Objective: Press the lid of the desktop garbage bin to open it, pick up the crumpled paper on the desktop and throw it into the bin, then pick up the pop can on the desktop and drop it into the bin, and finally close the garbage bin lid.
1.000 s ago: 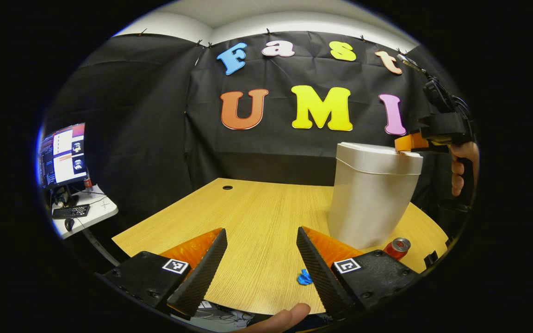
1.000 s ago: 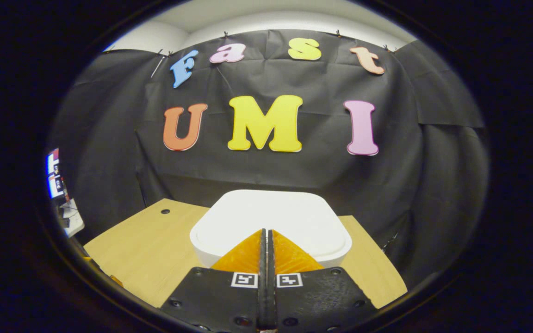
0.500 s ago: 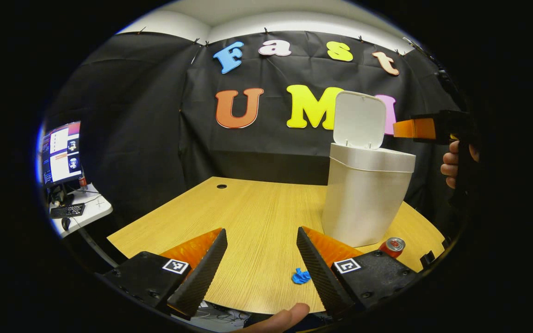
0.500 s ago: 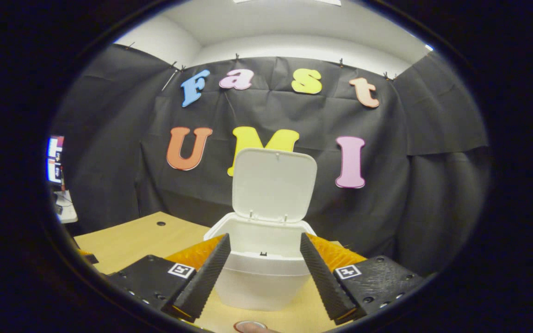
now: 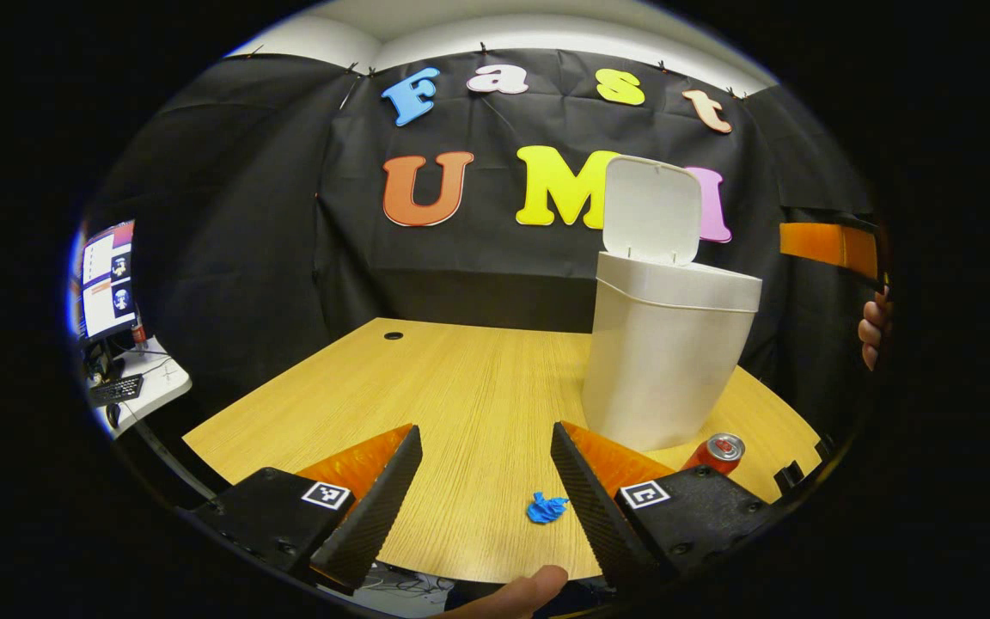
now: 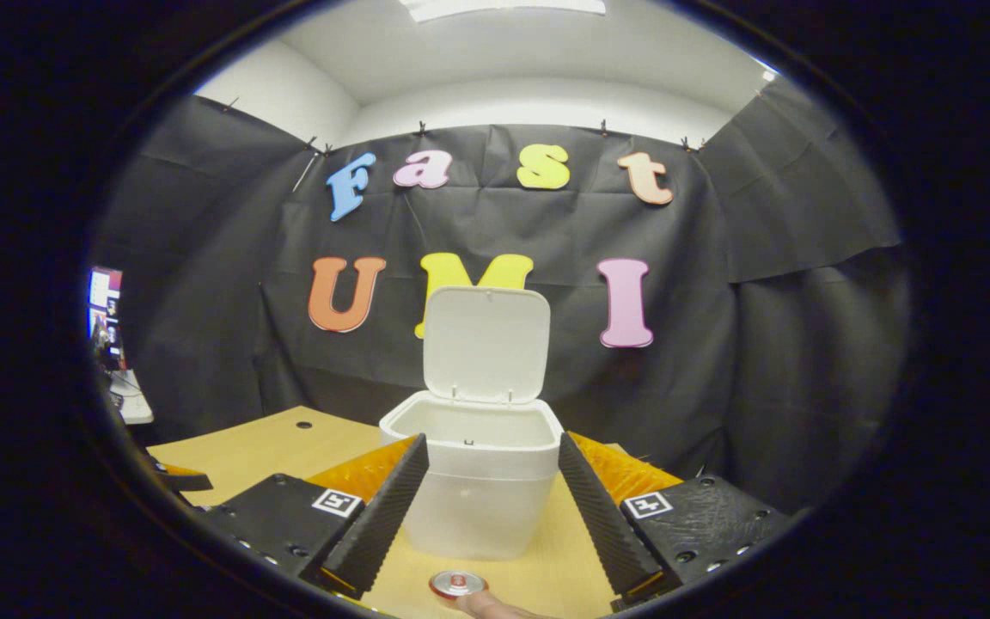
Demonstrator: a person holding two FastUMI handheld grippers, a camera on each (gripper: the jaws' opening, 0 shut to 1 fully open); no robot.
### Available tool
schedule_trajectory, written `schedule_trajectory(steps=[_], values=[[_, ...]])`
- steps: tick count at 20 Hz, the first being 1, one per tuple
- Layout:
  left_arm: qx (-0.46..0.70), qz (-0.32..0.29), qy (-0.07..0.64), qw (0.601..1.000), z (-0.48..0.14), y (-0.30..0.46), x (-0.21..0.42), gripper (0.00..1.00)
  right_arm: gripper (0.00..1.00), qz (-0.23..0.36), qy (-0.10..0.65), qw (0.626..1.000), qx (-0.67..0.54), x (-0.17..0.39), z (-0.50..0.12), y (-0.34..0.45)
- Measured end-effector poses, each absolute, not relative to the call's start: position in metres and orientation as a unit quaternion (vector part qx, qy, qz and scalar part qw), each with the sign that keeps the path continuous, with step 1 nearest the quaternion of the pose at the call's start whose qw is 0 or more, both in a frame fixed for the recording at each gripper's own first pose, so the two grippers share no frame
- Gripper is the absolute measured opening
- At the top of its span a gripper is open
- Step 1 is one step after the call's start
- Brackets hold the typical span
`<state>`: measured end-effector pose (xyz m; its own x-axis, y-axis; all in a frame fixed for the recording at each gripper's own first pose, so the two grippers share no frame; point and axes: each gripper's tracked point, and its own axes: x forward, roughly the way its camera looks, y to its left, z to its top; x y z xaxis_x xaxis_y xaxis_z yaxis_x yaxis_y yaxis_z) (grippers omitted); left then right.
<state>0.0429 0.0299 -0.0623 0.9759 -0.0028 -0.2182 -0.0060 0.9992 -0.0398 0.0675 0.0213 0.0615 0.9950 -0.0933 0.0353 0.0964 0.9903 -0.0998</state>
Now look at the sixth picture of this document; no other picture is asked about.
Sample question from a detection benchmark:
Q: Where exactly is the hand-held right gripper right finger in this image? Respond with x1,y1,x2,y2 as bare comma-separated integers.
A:
557,430,792,603

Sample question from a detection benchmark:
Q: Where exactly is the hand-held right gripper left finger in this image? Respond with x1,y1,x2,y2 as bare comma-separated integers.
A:
203,432,430,600

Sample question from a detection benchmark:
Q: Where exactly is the white desktop garbage bin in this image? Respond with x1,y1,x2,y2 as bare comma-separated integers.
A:
379,286,565,561

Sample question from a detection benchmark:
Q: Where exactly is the red pop can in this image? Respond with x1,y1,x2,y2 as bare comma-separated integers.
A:
429,569,489,600

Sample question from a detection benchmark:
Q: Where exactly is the wooden desktop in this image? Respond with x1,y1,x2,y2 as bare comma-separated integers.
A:
147,406,694,619

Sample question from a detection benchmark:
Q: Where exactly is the white side table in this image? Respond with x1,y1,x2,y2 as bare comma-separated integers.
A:
108,370,155,426

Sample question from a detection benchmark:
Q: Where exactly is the computer monitor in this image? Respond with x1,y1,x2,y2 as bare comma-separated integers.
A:
87,267,126,371

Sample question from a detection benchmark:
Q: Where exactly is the ceiling light panel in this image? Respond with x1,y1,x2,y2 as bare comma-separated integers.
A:
399,0,608,23

